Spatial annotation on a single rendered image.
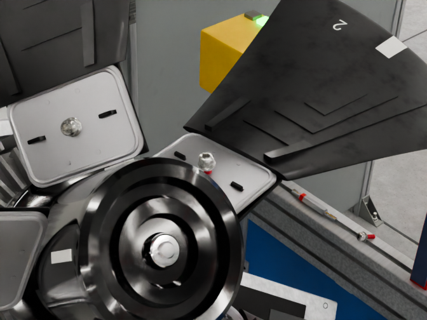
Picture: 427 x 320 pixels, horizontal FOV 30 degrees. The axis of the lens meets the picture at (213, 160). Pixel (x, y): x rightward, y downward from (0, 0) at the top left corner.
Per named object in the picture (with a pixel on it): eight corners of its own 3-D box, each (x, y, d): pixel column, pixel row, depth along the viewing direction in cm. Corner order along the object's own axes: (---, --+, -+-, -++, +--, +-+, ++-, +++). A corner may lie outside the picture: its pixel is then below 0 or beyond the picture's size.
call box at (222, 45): (197, 95, 112) (199, 27, 106) (248, 72, 117) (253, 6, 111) (279, 146, 103) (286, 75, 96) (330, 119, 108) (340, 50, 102)
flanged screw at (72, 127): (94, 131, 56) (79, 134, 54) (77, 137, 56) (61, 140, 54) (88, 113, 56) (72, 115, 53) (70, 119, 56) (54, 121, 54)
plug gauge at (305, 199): (290, 189, 111) (333, 218, 106) (297, 186, 112) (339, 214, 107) (290, 195, 112) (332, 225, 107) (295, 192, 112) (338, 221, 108)
